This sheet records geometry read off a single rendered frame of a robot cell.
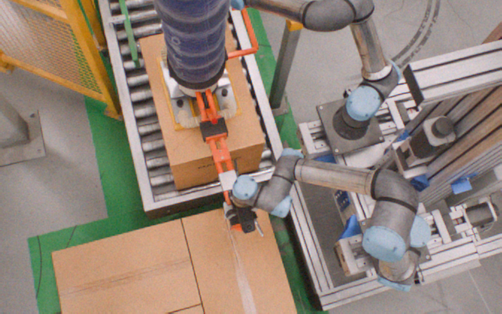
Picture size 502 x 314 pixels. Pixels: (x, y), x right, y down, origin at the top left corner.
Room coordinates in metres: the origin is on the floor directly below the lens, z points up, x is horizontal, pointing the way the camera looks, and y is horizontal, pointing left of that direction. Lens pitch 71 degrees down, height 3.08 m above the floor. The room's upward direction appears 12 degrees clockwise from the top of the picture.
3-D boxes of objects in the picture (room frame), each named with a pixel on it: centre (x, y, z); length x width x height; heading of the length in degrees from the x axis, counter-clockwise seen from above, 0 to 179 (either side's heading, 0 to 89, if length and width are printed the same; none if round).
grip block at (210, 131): (0.73, 0.17, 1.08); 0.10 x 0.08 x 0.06; 118
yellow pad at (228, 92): (1.00, 0.20, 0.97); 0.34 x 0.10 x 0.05; 28
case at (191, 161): (0.95, 0.28, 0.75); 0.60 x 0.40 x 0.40; 27
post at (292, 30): (1.36, -0.06, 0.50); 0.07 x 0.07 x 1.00; 27
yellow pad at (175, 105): (0.91, 0.37, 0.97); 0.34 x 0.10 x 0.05; 28
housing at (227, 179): (0.54, 0.07, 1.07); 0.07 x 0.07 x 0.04; 28
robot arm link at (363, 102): (0.90, -0.36, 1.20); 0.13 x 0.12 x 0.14; 153
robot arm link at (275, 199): (0.44, -0.10, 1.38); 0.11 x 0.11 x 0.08; 78
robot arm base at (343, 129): (0.90, -0.36, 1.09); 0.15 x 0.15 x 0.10
